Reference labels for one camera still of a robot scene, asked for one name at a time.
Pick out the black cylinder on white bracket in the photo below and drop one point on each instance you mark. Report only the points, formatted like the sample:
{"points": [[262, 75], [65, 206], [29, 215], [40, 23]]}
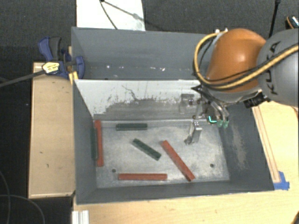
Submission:
{"points": [[253, 101]]}

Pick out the grey metal bin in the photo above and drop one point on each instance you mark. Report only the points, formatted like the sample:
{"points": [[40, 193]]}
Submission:
{"points": [[144, 55]]}

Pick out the dark green flat block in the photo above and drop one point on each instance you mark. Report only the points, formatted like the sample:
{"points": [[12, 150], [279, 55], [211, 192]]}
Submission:
{"points": [[146, 149], [93, 143], [131, 127]]}

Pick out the pale wood board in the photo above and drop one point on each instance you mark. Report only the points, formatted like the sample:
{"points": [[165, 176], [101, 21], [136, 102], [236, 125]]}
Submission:
{"points": [[52, 136]]}

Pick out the red-brown flat block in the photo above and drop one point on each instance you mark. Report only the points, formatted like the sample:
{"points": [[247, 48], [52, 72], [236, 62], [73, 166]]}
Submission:
{"points": [[142, 177], [99, 143], [178, 160]]}

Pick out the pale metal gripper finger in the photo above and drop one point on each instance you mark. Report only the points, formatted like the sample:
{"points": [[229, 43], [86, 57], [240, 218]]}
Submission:
{"points": [[185, 102], [195, 132]]}

